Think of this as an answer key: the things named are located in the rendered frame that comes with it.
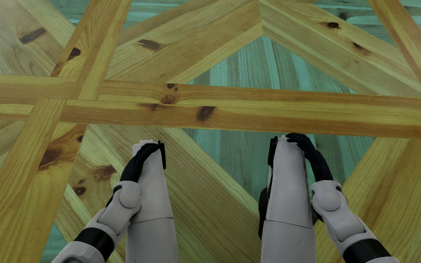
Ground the white right robot leg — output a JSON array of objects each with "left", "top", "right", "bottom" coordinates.
[{"left": 258, "top": 135, "right": 318, "bottom": 263}]

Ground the white left robot leg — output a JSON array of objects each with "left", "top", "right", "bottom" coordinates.
[{"left": 124, "top": 139, "right": 180, "bottom": 263}]

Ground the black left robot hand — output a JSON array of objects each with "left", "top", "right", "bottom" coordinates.
[{"left": 119, "top": 143, "right": 161, "bottom": 183}]

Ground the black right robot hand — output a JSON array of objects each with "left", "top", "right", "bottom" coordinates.
[{"left": 285, "top": 132, "right": 334, "bottom": 183}]

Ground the white robot leg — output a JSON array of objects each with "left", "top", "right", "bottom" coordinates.
[
  {"left": 124, "top": 139, "right": 180, "bottom": 263},
  {"left": 258, "top": 135, "right": 318, "bottom": 263}
]

